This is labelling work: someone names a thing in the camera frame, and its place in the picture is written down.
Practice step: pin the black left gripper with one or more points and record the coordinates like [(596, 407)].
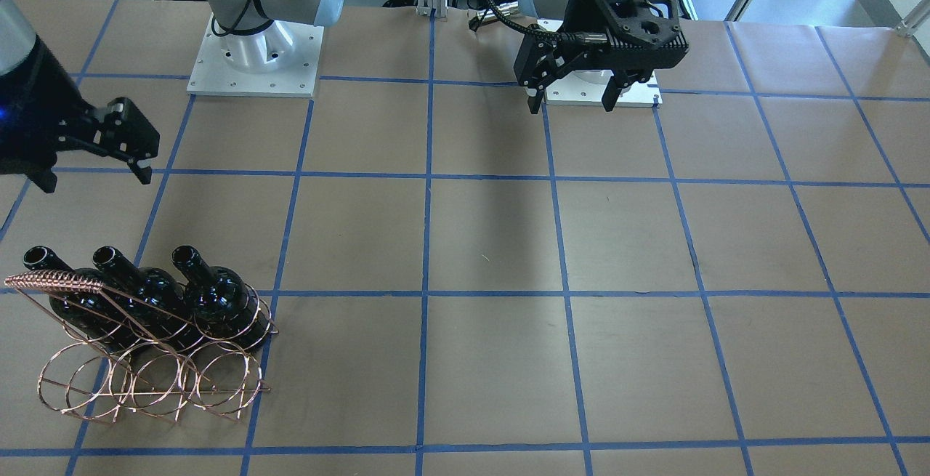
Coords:
[(579, 11)]

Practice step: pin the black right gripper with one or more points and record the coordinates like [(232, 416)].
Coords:
[(33, 102)]

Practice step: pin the dark wine bottle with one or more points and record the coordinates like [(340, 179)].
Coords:
[(223, 306), (155, 299)]

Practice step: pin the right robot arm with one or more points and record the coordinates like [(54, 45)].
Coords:
[(239, 17)]

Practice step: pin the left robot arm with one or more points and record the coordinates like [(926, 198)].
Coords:
[(629, 39)]

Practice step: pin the dark wine bottle in basket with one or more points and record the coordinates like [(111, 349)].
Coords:
[(155, 299)]

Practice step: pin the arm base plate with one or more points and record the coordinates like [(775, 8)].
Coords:
[(281, 61), (585, 87)]

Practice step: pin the copper wire wine basket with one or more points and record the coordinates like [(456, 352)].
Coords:
[(88, 382)]

